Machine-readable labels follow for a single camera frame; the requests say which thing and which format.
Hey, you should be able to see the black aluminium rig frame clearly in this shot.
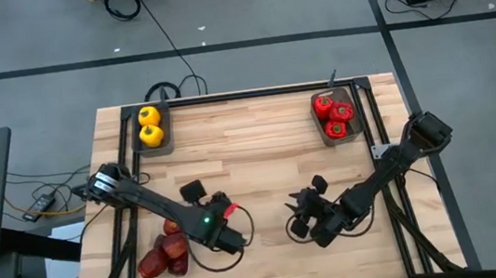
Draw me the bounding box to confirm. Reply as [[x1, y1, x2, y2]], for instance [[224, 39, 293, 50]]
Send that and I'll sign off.
[[55, 67, 469, 278]]

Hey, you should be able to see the black cable coil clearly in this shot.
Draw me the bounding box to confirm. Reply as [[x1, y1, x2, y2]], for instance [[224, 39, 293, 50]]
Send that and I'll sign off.
[[103, 0, 144, 24]]

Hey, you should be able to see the dark grey plastic bin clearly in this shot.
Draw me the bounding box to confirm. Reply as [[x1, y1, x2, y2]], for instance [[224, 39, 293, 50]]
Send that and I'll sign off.
[[307, 83, 369, 150], [127, 101, 177, 161]]

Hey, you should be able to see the yellow cable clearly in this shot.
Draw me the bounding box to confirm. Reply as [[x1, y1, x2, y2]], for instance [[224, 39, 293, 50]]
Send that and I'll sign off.
[[4, 188, 88, 222]]

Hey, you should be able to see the bright red bell pepper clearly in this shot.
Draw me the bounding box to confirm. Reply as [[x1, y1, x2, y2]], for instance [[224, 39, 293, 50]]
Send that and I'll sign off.
[[221, 203, 242, 220]]

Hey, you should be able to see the black cable bundle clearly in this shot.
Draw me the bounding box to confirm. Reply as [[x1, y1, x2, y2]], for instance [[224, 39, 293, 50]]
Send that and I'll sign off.
[[4, 162, 96, 205]]

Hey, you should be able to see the clear plastic bin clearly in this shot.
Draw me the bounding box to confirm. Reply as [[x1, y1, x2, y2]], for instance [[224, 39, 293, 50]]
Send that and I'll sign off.
[[126, 215, 194, 278]]

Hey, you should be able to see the black cable loop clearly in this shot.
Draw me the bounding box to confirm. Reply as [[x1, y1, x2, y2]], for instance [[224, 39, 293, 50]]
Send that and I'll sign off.
[[141, 78, 183, 104]]

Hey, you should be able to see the silver metal bracket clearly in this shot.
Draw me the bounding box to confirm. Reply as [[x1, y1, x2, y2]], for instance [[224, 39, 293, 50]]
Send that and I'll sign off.
[[369, 142, 395, 162]]

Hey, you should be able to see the black crossbar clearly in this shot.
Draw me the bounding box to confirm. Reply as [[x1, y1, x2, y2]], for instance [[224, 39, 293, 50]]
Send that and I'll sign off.
[[0, 218, 84, 271]]

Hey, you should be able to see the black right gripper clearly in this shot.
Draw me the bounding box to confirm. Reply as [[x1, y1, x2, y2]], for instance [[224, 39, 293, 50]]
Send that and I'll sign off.
[[280, 171, 359, 251]]

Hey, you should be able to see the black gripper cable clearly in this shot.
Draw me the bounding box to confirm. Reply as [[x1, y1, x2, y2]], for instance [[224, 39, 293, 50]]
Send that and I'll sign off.
[[181, 203, 260, 277], [283, 206, 380, 248]]

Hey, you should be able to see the yellow bell pepper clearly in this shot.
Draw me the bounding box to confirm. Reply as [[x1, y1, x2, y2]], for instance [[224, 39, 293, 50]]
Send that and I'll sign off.
[[136, 104, 163, 129], [137, 123, 168, 151]]

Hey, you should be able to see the long black cable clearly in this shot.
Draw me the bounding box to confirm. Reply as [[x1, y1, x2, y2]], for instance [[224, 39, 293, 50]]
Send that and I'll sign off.
[[138, 0, 210, 102]]

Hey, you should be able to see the white board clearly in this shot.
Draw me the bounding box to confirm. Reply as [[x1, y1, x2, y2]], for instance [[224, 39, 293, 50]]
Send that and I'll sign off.
[[40, 221, 91, 278]]

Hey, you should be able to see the black power adapter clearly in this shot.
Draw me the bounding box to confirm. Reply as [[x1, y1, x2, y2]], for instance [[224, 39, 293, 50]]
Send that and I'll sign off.
[[19, 192, 60, 225]]

